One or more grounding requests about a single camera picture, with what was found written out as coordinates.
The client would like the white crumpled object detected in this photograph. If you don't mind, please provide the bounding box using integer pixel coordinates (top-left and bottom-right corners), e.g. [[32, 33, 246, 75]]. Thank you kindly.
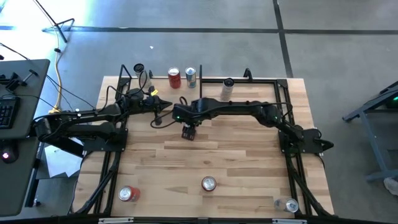
[[384, 177, 398, 195]]

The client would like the blue-grey metal table frame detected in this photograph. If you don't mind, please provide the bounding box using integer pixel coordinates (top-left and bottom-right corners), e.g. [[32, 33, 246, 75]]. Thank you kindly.
[[341, 80, 398, 181]]

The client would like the black desk clamp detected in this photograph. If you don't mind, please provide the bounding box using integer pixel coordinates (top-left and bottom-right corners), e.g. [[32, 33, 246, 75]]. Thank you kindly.
[[0, 70, 40, 93]]

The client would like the red Coke Zero can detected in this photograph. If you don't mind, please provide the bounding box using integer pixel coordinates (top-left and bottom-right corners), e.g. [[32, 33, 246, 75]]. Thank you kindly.
[[167, 67, 182, 90], [201, 175, 218, 192]]

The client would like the grey desk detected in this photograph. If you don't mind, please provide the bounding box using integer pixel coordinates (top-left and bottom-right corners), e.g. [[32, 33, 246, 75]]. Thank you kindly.
[[0, 58, 51, 140]]

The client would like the black metal shelf frame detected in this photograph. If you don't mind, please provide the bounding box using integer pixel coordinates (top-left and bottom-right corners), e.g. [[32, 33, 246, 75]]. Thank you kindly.
[[117, 64, 203, 114]]

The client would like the yellow power cable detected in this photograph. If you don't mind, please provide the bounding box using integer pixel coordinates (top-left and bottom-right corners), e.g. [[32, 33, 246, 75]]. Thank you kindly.
[[48, 30, 63, 118]]

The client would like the black floor cable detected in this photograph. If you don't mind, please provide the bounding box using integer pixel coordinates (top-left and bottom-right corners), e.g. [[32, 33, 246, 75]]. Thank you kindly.
[[45, 73, 96, 125]]

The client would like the blue silver Red Bull can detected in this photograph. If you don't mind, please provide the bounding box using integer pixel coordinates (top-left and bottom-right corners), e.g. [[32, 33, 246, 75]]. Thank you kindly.
[[185, 66, 197, 89], [273, 198, 300, 214]]

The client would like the black keyboard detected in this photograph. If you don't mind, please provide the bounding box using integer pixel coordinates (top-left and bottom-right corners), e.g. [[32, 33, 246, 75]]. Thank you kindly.
[[0, 96, 21, 130]]

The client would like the dark grey desk surface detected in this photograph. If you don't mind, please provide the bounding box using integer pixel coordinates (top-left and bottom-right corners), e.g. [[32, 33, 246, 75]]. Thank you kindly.
[[0, 138, 40, 218]]

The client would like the silver metal bracket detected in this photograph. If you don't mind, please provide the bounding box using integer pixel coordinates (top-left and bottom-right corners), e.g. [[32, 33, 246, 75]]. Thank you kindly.
[[272, 218, 307, 224], [98, 217, 134, 224]]

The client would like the black floor stand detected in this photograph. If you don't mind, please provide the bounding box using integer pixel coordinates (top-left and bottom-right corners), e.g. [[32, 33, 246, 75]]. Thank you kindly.
[[32, 0, 76, 44]]

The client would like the black aluminium table frame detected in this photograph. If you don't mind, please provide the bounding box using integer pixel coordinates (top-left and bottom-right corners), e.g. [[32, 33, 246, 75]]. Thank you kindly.
[[73, 67, 335, 218]]

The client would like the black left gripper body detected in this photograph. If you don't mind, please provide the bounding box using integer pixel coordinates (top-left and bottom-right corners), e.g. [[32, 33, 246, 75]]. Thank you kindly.
[[141, 95, 159, 112]]

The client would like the white paper sheet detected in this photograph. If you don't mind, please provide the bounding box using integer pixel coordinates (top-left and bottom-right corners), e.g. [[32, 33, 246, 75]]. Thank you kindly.
[[43, 144, 82, 178]]

